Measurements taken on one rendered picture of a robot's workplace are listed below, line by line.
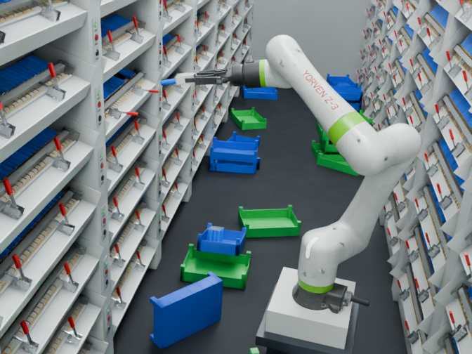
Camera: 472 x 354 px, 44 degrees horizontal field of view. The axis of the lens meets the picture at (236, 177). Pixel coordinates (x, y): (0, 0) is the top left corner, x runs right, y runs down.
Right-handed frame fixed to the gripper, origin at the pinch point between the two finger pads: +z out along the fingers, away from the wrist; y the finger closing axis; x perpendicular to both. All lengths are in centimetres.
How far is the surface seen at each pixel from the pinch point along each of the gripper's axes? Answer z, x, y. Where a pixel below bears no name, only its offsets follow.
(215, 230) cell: 11, 93, -57
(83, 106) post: 21.1, -4.1, 39.2
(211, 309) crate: 2, 95, 4
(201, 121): 33, 67, -149
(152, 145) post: 27, 36, -30
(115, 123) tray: 21.1, 8.6, 18.5
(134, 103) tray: 21.2, 8.7, -2.9
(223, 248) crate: 3, 91, -36
